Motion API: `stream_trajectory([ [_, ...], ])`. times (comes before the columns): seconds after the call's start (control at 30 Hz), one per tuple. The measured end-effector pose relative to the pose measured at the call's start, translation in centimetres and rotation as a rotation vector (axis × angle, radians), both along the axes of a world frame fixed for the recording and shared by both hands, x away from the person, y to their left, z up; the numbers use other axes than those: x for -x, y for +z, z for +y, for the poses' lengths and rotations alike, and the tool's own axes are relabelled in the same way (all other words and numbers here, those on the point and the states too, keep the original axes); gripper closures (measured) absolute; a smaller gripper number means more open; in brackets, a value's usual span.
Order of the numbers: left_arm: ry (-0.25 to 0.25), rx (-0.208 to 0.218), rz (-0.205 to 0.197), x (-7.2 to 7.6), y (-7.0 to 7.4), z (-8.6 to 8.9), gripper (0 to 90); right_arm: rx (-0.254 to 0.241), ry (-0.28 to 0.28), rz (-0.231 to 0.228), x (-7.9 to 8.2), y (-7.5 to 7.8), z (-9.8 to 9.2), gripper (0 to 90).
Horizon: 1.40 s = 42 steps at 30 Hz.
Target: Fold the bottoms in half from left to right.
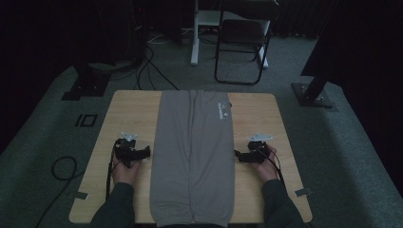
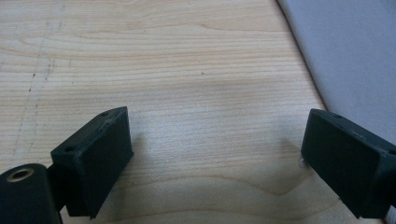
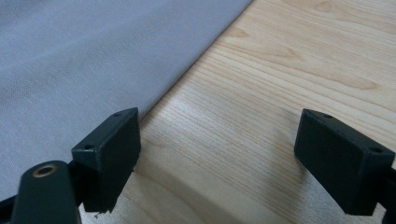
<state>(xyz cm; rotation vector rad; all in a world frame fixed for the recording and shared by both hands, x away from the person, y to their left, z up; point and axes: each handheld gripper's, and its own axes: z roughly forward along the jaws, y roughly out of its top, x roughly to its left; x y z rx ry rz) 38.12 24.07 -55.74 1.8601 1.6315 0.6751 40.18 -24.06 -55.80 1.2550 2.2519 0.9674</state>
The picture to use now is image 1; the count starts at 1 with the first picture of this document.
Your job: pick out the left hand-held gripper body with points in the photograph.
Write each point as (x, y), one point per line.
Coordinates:
(126, 152)

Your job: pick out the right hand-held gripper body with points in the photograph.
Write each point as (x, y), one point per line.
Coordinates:
(258, 153)

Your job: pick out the grey pants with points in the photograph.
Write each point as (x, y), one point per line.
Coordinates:
(190, 158)

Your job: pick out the person's right hand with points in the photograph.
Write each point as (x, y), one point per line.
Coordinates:
(269, 169)

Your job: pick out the person's left hand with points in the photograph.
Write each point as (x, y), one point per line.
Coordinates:
(123, 174)

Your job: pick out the grey tape piece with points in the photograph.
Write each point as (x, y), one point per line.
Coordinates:
(81, 195)
(303, 192)

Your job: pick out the dark equipment tower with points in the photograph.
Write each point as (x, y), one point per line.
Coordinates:
(138, 31)

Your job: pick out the black folding chair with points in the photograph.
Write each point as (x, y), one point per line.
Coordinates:
(242, 31)

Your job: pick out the white desk frame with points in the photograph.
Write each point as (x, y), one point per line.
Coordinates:
(195, 38)

